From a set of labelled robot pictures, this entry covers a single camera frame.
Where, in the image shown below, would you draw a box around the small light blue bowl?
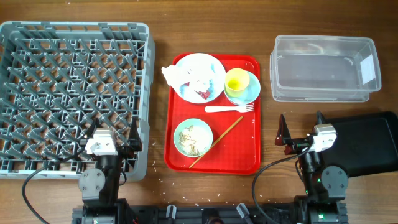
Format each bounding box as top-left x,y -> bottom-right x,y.
224,71 -> 261,105

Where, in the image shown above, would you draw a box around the grey dishwasher rack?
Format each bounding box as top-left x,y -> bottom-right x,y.
1,21 -> 155,181

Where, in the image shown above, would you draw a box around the white napkin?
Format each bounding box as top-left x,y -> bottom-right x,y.
161,65 -> 215,90

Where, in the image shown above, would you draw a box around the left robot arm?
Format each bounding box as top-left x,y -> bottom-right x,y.
72,118 -> 142,224

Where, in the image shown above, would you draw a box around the red sauce packet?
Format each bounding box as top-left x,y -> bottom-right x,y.
185,82 -> 211,100

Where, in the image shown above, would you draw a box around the yellow plastic cup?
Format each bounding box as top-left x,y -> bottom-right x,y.
224,68 -> 250,98

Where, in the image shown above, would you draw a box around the red plastic tray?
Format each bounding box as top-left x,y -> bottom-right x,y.
164,52 -> 262,176

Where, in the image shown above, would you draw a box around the clear plastic bin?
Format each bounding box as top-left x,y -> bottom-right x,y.
270,35 -> 382,102

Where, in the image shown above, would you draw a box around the white plastic fork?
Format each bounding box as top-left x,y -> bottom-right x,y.
205,105 -> 254,113

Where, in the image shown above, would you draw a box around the black waste tray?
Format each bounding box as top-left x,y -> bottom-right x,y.
321,111 -> 397,177

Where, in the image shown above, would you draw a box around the large light blue plate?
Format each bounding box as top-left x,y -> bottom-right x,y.
174,53 -> 226,104

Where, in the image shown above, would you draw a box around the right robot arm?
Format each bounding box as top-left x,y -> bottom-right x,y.
275,113 -> 348,223

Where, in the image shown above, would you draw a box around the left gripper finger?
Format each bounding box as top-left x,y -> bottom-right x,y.
128,117 -> 142,151
83,118 -> 99,139

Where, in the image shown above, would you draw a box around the green bowl with rice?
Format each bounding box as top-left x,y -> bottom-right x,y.
172,118 -> 213,157

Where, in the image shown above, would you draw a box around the wooden chopstick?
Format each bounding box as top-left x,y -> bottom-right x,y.
188,116 -> 243,169

